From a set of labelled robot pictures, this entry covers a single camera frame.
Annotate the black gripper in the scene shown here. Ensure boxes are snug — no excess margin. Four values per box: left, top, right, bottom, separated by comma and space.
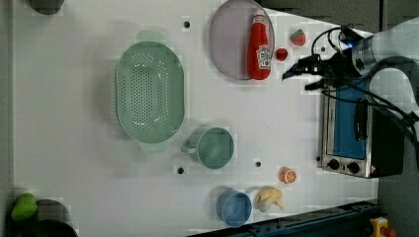
282, 53, 357, 91

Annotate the red felt ketchup bottle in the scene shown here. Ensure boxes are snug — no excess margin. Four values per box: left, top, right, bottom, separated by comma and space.
247, 10, 272, 80

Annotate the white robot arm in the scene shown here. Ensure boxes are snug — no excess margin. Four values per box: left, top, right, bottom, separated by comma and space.
283, 19, 418, 112

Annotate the grey round plate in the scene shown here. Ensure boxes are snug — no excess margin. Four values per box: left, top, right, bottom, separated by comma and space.
209, 0, 275, 80

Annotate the toy strawberry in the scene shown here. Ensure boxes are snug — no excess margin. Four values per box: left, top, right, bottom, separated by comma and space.
290, 29, 306, 46

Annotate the silver black toaster oven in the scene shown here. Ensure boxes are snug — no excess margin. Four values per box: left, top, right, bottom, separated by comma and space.
320, 80, 404, 179

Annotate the toy orange slice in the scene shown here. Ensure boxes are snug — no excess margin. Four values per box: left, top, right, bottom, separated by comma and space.
280, 168, 297, 184

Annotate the green mug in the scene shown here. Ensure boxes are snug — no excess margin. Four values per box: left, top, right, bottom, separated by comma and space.
181, 126, 234, 170

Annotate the blue cup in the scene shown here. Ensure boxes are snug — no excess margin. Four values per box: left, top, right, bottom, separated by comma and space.
216, 189, 252, 227

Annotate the yellow red emergency button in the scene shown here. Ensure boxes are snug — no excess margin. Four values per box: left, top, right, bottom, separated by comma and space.
370, 217, 398, 237

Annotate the green oval colander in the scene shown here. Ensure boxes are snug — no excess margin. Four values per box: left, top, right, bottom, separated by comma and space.
115, 30, 185, 153

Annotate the dark grey cup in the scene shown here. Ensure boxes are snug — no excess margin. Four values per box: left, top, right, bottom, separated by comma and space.
30, 0, 65, 15

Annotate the black round cup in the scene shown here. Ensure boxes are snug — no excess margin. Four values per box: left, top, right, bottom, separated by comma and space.
21, 199, 79, 237

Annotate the green toy pear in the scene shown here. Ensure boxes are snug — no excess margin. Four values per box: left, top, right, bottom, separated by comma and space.
11, 194, 38, 221

